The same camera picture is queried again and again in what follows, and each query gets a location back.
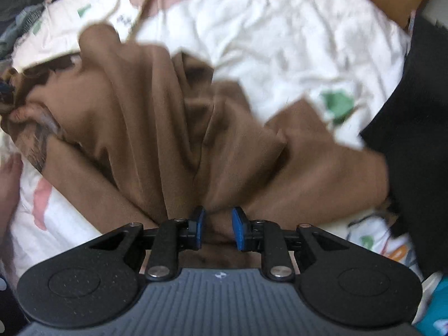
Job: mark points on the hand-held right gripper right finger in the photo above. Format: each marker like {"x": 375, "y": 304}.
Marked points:
{"x": 239, "y": 229}

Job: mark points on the brown t-shirt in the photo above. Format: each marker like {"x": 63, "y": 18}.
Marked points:
{"x": 140, "y": 112}

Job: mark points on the person's left hand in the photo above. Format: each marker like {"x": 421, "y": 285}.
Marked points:
{"x": 29, "y": 112}

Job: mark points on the person's bare foot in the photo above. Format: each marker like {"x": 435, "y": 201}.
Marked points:
{"x": 8, "y": 189}

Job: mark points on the teal printed cloth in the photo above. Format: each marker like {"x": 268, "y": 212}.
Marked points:
{"x": 437, "y": 308}

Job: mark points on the black cloth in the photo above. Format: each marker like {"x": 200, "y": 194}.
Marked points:
{"x": 416, "y": 129}

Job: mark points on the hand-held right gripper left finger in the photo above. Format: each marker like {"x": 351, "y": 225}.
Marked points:
{"x": 200, "y": 225}

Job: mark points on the light blue jeans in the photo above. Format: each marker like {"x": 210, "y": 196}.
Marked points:
{"x": 17, "y": 28}

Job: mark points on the white printed bedsheet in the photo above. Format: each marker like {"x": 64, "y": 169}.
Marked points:
{"x": 280, "y": 42}

